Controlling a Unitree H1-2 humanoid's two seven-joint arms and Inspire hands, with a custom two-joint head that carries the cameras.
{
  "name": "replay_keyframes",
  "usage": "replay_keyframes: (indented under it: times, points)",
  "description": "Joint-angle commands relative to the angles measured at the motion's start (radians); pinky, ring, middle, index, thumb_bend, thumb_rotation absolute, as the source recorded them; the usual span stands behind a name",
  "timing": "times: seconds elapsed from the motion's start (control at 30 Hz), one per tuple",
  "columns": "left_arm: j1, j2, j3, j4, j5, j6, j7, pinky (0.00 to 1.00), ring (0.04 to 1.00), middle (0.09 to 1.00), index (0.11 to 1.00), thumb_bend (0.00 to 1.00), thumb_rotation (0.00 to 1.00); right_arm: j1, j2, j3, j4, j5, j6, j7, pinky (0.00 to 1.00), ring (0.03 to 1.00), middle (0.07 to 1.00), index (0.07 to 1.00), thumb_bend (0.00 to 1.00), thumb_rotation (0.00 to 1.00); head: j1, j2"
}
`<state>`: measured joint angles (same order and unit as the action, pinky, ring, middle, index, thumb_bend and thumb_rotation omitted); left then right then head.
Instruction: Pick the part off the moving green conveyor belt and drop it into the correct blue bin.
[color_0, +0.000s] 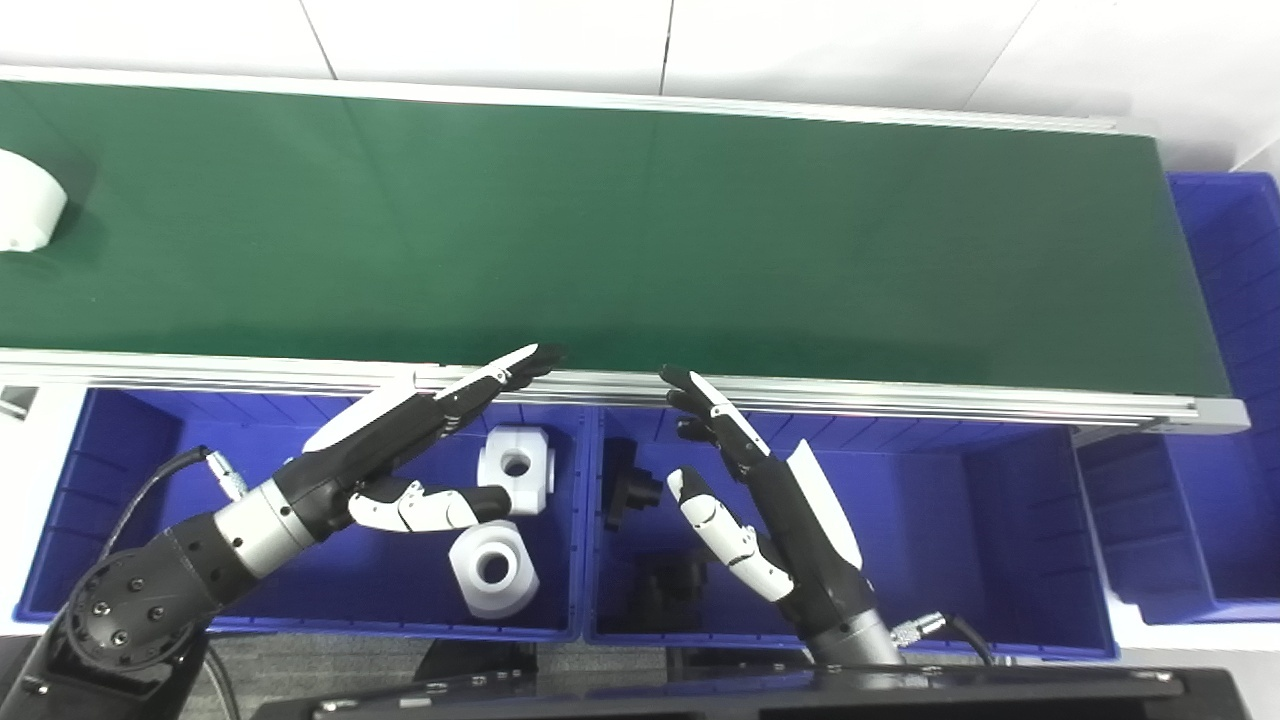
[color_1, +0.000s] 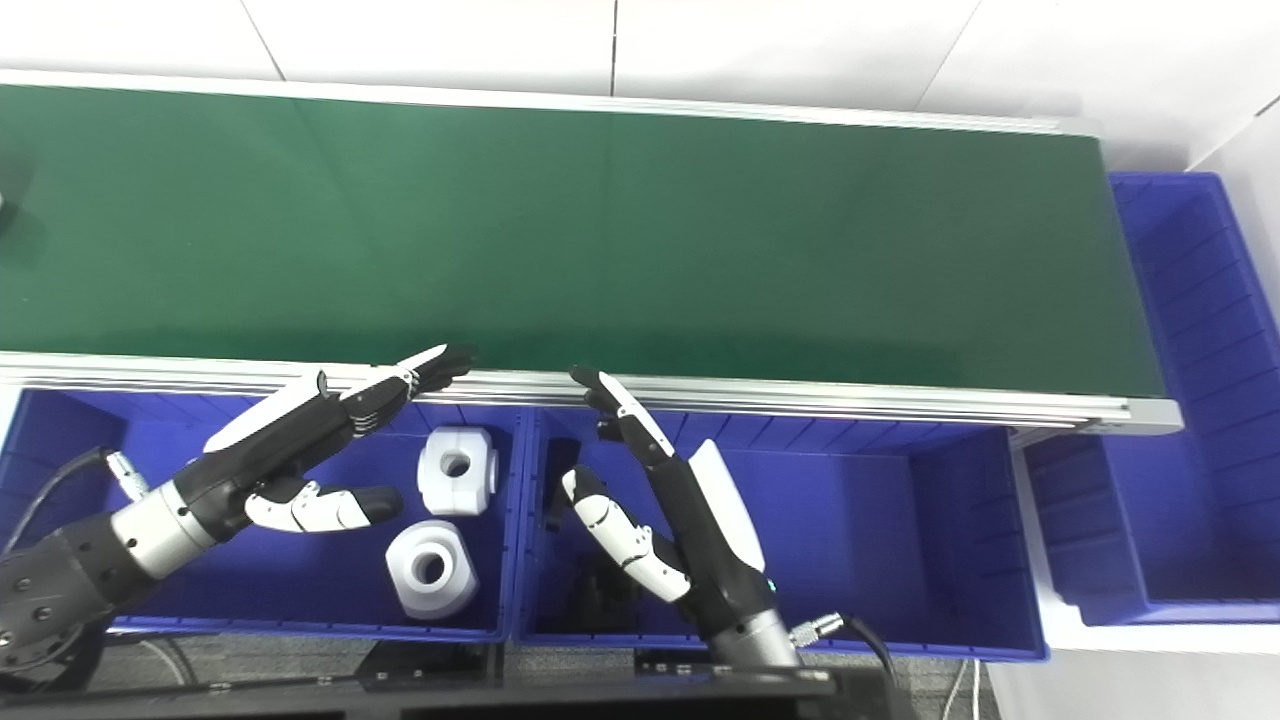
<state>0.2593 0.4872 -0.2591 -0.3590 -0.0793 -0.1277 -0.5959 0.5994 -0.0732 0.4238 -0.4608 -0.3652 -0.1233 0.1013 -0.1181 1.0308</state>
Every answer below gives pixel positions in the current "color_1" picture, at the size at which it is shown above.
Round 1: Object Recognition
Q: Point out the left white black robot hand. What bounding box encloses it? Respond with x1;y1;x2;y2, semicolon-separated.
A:
195;343;478;543

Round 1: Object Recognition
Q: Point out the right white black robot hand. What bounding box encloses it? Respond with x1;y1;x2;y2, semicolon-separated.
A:
560;366;783;641

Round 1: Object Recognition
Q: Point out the black plastic part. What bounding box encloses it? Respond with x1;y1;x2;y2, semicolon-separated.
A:
565;555;646;633

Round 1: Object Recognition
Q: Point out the blue bin with white parts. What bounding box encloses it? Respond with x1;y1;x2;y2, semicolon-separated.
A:
0;388;526;643

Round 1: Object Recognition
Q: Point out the blue bin with black parts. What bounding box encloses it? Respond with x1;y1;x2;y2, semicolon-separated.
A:
512;405;1049;663

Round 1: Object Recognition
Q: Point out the white round part with hole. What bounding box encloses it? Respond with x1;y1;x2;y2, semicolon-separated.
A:
417;426;499;517
385;520;481;621

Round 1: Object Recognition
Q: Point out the green conveyor belt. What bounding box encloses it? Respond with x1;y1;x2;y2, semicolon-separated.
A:
0;84;1166;396

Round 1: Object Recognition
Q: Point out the empty blue bin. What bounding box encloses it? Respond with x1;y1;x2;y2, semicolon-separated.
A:
1025;172;1280;629

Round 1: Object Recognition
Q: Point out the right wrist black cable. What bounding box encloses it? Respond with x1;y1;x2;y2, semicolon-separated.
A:
788;612;899;691

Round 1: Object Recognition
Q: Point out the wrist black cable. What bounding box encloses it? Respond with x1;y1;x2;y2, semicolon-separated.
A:
0;446;151;556
788;612;899;691

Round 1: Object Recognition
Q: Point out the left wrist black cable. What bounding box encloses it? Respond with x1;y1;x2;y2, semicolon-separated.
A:
0;446;151;556

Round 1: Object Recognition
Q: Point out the black robot torso frame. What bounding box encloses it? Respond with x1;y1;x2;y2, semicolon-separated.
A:
0;640;921;720

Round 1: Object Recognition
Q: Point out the aluminium conveyor rail with bracket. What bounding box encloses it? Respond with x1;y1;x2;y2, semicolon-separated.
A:
0;352;1184;436

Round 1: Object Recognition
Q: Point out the white cable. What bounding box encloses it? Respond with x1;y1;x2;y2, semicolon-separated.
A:
943;658;988;720

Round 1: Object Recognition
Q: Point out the thin aluminium conveyor rail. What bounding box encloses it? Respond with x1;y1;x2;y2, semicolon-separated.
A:
0;70;1101;136

